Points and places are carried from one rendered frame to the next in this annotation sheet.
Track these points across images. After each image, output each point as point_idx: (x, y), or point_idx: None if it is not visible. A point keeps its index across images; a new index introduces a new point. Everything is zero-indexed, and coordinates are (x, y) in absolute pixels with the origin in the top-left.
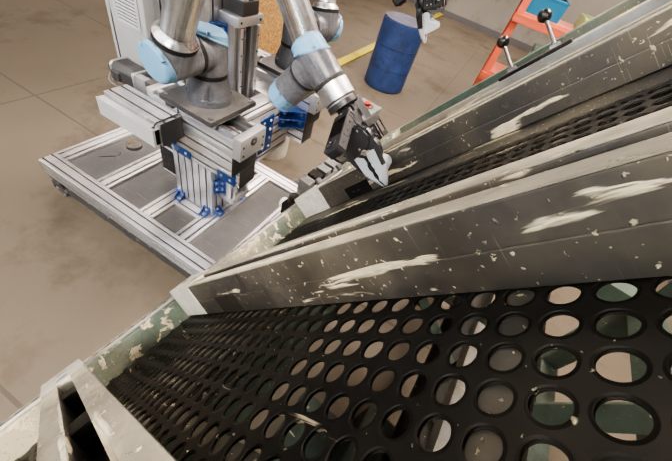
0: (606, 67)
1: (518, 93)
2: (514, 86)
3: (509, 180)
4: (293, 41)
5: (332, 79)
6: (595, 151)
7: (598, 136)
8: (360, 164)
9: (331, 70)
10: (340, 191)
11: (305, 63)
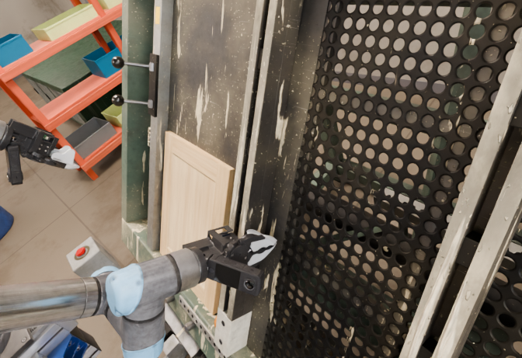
0: (283, 52)
1: (266, 109)
2: (258, 109)
3: (504, 137)
4: (71, 318)
5: (178, 269)
6: (521, 92)
7: (509, 88)
8: (254, 261)
9: (168, 267)
10: (245, 293)
11: (149, 298)
